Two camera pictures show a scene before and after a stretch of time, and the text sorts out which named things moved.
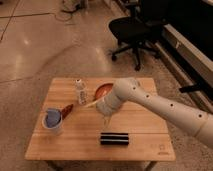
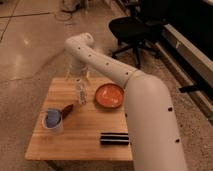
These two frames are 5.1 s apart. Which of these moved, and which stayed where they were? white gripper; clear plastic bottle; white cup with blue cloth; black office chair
Moved: white gripper
Stayed: black office chair; clear plastic bottle; white cup with blue cloth
